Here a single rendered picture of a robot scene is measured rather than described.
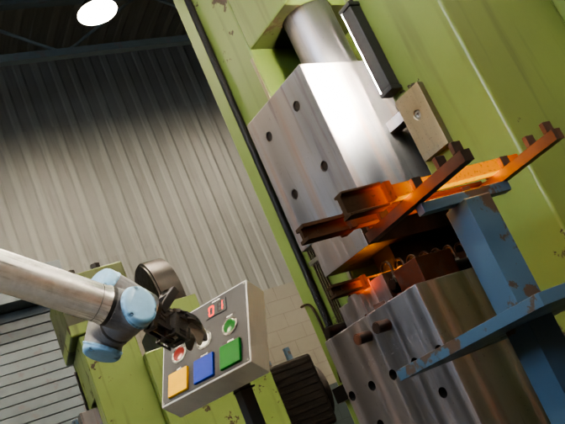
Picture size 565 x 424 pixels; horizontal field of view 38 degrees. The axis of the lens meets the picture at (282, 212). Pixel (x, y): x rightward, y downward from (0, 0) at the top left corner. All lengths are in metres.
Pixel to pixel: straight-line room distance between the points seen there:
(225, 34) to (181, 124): 9.38
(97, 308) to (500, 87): 1.01
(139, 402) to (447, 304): 5.17
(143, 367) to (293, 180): 4.86
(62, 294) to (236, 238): 9.63
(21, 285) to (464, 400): 0.95
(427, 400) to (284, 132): 0.79
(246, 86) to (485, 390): 1.21
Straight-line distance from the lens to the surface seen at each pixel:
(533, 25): 2.15
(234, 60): 2.58
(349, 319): 2.09
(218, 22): 2.65
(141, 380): 6.87
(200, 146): 11.86
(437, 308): 1.82
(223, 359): 2.28
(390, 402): 1.96
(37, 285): 1.75
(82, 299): 1.78
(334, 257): 2.08
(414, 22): 2.00
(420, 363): 1.44
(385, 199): 1.37
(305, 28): 2.38
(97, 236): 10.81
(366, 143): 2.07
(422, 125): 1.97
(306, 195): 2.12
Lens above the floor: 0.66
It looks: 17 degrees up
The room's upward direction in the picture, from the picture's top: 24 degrees counter-clockwise
